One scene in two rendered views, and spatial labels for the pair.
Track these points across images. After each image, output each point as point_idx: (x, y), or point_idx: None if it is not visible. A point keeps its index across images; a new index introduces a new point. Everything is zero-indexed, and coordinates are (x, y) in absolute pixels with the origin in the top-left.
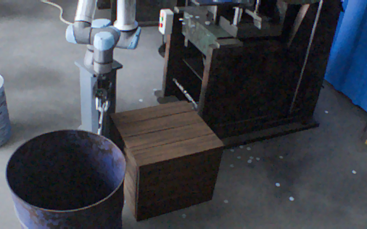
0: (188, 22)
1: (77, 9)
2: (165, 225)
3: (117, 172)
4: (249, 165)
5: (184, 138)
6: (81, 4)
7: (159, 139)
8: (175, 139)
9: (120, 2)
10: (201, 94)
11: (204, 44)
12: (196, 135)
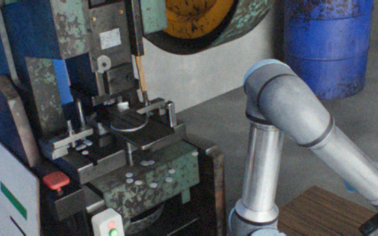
0: (125, 196)
1: None
2: None
3: None
4: (231, 234)
5: (330, 210)
6: None
7: (353, 227)
8: (339, 216)
9: (279, 169)
10: (219, 222)
11: (173, 183)
12: (317, 204)
